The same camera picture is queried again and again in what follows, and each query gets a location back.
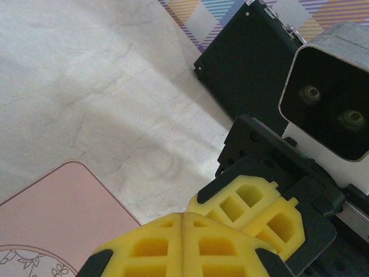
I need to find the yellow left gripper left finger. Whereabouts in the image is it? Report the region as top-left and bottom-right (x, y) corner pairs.
(76, 212), (183, 277)

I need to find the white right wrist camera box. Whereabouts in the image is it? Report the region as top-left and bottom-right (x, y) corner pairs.
(278, 21), (369, 187)

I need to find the pink tin box with cartoon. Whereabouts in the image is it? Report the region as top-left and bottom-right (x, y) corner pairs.
(0, 160), (142, 277)

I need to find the black briefcase with metal clasps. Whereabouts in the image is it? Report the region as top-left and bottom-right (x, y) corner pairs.
(192, 0), (308, 136)

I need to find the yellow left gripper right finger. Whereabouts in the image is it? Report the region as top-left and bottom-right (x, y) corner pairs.
(182, 212), (292, 277)

